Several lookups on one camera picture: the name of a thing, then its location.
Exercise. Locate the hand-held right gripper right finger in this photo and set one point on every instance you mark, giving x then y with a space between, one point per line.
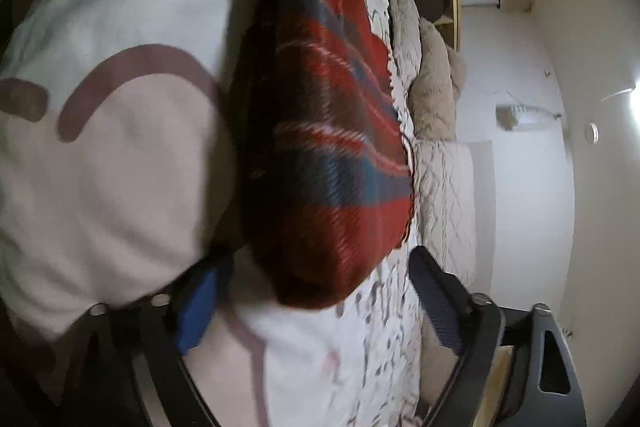
436 302

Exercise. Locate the white blanket with brown print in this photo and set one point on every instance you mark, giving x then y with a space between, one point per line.
125 187

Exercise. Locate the clear plastic bottle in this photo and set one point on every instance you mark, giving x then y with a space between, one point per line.
522 117

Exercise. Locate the red plaid garment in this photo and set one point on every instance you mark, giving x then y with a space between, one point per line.
325 132

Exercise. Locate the ceiling tube light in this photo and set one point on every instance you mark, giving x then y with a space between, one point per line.
620 95

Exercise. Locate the round white wall fitting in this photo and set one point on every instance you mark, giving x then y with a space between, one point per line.
592 132

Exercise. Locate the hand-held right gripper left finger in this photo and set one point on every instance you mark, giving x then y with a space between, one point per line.
202 307

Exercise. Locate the white fuzzy pillow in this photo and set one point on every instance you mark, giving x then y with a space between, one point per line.
404 27

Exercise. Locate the white patterned quilted bedsheet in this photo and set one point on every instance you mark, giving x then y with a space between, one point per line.
387 357

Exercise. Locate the beige plush pillow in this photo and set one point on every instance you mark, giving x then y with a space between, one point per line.
435 82

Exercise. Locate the white quilted pillow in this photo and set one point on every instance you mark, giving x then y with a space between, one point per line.
445 207

